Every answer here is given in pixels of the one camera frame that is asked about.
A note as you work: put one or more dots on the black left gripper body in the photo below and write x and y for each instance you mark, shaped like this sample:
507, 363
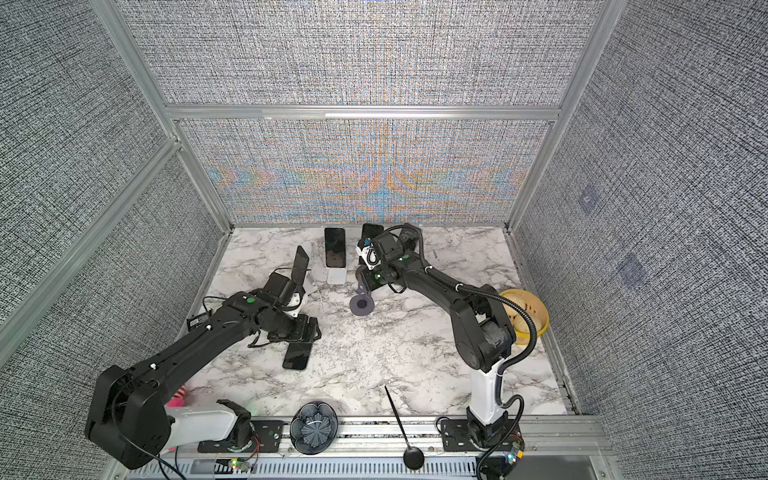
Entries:
295, 329

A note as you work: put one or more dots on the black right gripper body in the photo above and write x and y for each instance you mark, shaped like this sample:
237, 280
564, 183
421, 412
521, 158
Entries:
377, 277

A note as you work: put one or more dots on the black phone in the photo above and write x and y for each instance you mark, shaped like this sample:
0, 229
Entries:
335, 247
297, 356
371, 231
300, 266

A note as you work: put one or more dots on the purple round phone stand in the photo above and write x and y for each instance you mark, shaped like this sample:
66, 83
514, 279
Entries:
362, 303

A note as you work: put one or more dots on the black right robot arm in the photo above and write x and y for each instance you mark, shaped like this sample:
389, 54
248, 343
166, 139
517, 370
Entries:
491, 333

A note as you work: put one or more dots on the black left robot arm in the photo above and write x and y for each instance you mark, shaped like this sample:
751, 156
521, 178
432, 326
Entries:
128, 416

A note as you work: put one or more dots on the black phone on wooden stand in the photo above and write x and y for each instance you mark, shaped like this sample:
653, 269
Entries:
371, 231

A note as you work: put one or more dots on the white folding phone stand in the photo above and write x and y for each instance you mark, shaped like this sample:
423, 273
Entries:
309, 284

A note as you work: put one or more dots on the white flat phone stand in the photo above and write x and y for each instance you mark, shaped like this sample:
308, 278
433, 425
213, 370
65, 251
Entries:
336, 276

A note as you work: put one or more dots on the dark glass flower dish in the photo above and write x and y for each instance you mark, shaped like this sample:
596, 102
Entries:
313, 428

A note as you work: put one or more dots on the pink white plush toy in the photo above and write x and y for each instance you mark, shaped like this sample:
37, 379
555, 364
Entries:
178, 398

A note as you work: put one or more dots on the yellow bowl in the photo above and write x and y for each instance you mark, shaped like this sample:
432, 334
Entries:
533, 306

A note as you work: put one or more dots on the black long spoon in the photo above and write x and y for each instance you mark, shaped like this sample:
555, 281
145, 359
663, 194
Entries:
413, 457

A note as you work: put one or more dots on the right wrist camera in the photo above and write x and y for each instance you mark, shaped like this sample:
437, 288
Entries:
367, 253

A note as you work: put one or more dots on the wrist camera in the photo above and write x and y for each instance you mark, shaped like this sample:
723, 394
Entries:
285, 292
367, 253

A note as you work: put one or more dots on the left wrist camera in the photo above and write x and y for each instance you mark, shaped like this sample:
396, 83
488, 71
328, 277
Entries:
285, 292

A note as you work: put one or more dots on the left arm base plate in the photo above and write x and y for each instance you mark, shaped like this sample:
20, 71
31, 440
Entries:
266, 437

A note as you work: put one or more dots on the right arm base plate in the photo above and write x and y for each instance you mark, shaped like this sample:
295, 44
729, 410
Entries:
461, 435

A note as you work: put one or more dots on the aluminium frame corner post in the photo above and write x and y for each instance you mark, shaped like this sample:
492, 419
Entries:
118, 31

